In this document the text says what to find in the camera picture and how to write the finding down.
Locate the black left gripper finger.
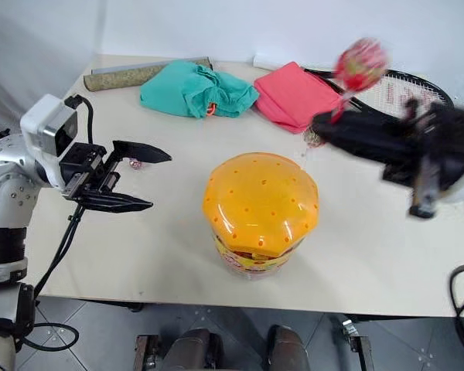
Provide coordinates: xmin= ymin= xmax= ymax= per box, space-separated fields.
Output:
xmin=100 ymin=139 xmax=174 ymax=182
xmin=76 ymin=191 xmax=155 ymax=214

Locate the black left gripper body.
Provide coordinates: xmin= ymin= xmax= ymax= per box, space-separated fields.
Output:
xmin=59 ymin=141 xmax=121 ymax=201

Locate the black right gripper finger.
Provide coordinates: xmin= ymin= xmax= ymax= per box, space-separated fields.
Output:
xmin=312 ymin=114 xmax=401 ymax=158
xmin=342 ymin=109 xmax=411 ymax=137

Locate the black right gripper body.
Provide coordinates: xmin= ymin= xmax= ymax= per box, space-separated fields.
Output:
xmin=381 ymin=98 xmax=464 ymax=220

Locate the orange burger-shaped jar lid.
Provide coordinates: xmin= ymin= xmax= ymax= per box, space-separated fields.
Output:
xmin=201 ymin=151 xmax=320 ymax=259

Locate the printed plastic lollipop jar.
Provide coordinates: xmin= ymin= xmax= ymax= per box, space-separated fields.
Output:
xmin=212 ymin=231 xmax=297 ymax=282

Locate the gold red wrapped lollipop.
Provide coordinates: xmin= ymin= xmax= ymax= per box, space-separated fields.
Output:
xmin=300 ymin=127 xmax=327 ymax=160

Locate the black tennis racket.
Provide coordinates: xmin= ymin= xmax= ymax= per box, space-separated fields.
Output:
xmin=302 ymin=66 xmax=456 ymax=119

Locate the folded pink cloth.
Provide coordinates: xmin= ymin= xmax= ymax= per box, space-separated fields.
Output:
xmin=253 ymin=61 xmax=348 ymax=135

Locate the teal cloth bag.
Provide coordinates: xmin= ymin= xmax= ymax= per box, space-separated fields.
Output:
xmin=139 ymin=59 xmax=261 ymax=121

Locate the olive rolled mat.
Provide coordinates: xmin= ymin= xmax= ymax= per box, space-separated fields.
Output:
xmin=83 ymin=56 xmax=214 ymax=94

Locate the grey flat strip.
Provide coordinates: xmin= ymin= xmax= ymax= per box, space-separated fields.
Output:
xmin=90 ymin=56 xmax=210 ymax=77

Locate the dark rounded shape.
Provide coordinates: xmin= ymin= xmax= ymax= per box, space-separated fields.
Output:
xmin=265 ymin=324 xmax=311 ymax=371
xmin=162 ymin=327 xmax=222 ymax=371

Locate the black left wrist camera cable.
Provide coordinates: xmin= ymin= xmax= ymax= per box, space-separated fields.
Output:
xmin=63 ymin=94 xmax=97 ymax=147

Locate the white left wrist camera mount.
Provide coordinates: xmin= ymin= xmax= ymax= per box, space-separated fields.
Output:
xmin=20 ymin=94 xmax=80 ymax=158

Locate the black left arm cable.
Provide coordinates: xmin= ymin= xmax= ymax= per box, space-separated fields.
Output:
xmin=21 ymin=203 xmax=83 ymax=353

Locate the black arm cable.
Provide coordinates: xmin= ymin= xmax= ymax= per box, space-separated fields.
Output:
xmin=21 ymin=203 xmax=83 ymax=353
xmin=447 ymin=261 xmax=464 ymax=371

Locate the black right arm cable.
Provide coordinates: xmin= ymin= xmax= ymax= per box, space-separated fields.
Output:
xmin=447 ymin=261 xmax=464 ymax=371

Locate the metal table leg bracket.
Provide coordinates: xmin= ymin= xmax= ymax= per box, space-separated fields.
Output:
xmin=133 ymin=333 xmax=162 ymax=371
xmin=340 ymin=315 xmax=375 ymax=371

